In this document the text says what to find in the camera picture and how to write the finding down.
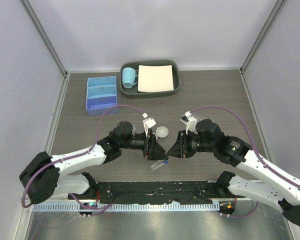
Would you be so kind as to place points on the dark green plastic tray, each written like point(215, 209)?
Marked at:
point(134, 93)

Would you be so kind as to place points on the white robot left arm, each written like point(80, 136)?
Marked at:
point(47, 175)

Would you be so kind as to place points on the large white porcelain dish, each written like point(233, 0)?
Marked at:
point(162, 132)

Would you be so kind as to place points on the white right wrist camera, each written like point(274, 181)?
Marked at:
point(190, 122)

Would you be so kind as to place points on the light blue mug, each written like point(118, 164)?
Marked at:
point(129, 77)

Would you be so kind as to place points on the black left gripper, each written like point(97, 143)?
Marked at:
point(151, 149)

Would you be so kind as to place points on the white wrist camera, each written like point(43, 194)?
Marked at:
point(148, 122)
point(190, 122)

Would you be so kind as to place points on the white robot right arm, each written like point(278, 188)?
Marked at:
point(278, 189)

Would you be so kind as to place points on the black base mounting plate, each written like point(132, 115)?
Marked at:
point(157, 192)

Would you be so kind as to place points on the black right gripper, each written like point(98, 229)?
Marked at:
point(180, 149)

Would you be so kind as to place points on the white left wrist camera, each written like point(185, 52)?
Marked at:
point(148, 122)

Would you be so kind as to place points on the white square plate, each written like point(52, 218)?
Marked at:
point(154, 79)

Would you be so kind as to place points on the white slotted cable duct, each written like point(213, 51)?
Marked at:
point(166, 207)

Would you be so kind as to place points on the blue three-compartment organizer box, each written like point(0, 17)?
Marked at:
point(101, 94)

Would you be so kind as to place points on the clear acrylic test tube rack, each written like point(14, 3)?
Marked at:
point(198, 117)

